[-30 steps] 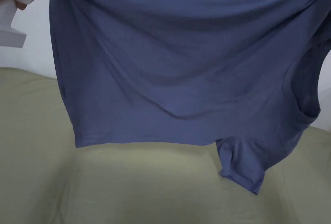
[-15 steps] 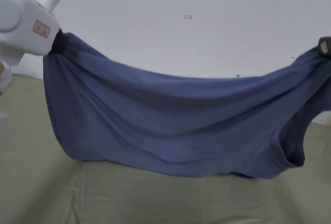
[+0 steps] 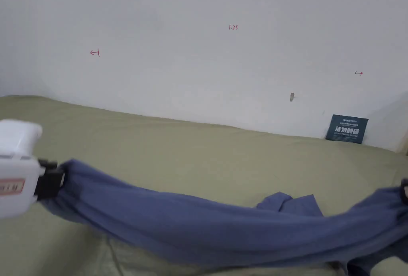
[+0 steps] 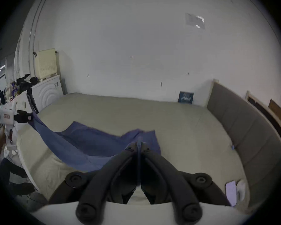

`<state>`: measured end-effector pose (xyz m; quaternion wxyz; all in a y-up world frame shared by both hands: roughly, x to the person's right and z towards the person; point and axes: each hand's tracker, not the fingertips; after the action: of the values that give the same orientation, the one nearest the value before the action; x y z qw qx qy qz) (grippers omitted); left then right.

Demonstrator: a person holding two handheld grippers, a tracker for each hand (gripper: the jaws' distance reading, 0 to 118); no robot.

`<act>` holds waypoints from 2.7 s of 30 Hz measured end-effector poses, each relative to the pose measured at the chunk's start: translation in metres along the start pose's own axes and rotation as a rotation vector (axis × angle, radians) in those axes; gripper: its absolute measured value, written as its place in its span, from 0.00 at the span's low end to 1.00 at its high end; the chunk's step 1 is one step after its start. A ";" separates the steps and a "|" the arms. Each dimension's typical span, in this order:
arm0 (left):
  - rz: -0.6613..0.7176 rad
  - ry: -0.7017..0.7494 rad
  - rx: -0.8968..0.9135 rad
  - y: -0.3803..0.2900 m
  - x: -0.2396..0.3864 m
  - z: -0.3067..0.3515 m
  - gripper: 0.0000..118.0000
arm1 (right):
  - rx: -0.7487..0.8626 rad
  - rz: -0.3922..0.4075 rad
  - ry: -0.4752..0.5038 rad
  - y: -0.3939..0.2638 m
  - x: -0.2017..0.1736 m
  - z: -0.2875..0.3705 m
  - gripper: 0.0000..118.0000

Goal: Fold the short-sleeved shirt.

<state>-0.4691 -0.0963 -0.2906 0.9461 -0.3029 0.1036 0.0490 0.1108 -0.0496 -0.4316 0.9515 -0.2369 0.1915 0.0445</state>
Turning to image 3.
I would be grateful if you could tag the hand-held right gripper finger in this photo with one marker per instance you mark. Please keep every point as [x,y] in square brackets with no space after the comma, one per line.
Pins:
[404,190]

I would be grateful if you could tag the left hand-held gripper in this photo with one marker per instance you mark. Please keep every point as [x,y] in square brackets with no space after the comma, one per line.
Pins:
[16,174]

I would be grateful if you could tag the blue shirt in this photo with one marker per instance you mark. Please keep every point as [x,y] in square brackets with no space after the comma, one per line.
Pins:
[204,225]

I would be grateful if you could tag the dark blue sign card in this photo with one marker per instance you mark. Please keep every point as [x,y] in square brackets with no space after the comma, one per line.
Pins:
[347,129]

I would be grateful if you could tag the bed with pale green sheet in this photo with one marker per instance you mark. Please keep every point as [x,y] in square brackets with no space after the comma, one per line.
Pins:
[178,148]

